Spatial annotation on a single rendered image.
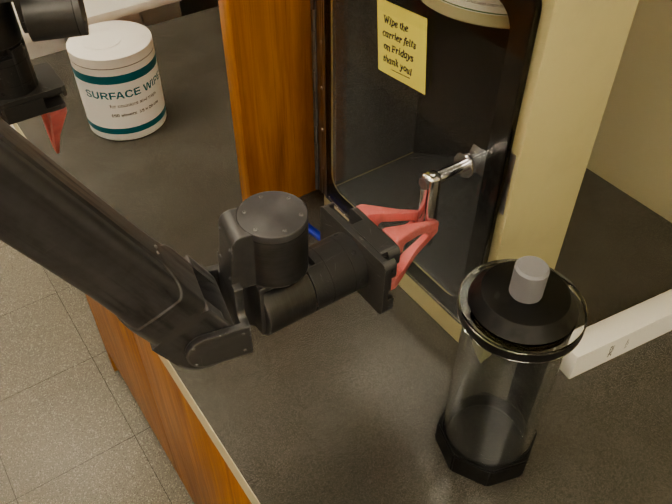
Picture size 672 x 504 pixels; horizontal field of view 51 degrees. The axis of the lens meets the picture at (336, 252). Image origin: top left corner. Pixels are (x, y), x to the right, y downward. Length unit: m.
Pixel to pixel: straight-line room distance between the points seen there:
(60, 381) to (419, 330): 1.41
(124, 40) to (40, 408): 1.19
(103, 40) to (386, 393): 0.70
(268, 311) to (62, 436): 1.45
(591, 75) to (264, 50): 0.40
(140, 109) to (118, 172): 0.11
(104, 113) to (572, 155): 0.75
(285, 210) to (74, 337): 1.68
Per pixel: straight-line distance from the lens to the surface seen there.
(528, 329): 0.58
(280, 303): 0.60
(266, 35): 0.88
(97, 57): 1.14
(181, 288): 0.54
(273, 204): 0.56
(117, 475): 1.90
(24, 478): 1.97
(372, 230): 0.64
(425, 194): 0.67
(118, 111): 1.18
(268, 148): 0.96
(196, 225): 1.02
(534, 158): 0.67
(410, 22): 0.69
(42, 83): 0.88
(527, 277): 0.57
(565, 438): 0.82
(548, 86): 0.62
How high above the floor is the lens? 1.61
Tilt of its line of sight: 44 degrees down
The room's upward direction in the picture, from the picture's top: straight up
